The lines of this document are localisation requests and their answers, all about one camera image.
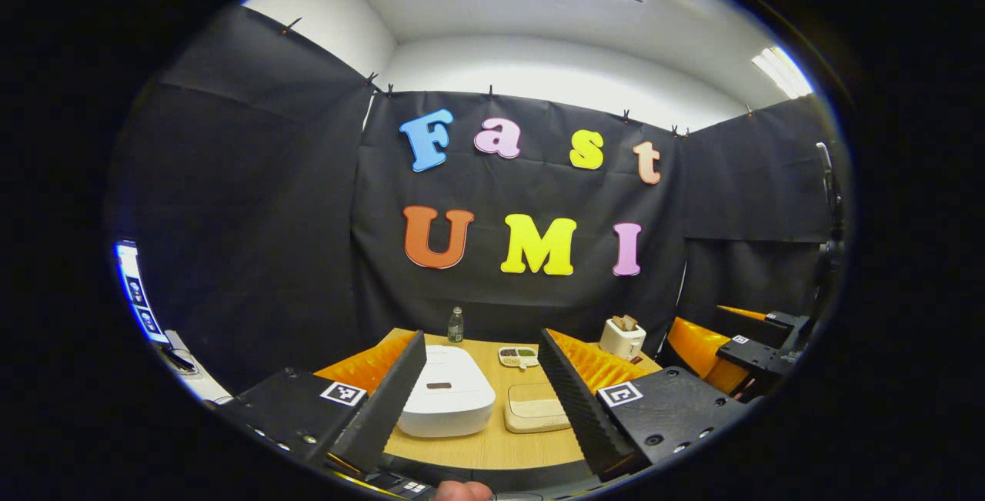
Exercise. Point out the clear plastic water bottle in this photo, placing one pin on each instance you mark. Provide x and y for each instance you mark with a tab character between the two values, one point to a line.
455	328

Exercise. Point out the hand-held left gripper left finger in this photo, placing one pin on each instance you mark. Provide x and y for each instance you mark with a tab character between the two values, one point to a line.
388	401

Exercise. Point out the white rice cooker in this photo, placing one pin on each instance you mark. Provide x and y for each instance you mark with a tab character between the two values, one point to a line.
450	401

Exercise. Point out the clear tray of rice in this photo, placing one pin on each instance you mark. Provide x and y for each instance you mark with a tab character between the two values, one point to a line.
535	409

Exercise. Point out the white side desk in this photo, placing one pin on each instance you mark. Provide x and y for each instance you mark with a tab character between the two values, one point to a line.
196	374

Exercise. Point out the black backdrop cloth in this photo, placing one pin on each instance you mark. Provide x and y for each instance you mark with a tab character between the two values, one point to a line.
269	239

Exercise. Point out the white toaster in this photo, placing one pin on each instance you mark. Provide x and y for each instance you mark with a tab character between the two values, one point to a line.
619	343

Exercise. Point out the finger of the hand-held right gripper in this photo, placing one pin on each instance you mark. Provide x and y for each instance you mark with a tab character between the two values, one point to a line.
696	347
742	312

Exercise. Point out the black camera stand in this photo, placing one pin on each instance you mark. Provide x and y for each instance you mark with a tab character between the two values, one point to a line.
829	193

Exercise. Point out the white divided grain dish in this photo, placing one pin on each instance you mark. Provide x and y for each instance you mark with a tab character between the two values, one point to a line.
517	356

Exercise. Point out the toasted bread slice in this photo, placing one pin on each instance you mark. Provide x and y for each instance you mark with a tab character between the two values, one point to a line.
631	322
619	323

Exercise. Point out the small ceiling light panel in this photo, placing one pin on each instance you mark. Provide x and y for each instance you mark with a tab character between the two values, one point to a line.
785	74

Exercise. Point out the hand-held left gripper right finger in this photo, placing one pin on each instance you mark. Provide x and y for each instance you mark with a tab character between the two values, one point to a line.
577	409

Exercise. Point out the computer monitor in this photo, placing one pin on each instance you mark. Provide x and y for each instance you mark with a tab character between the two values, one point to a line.
138	293

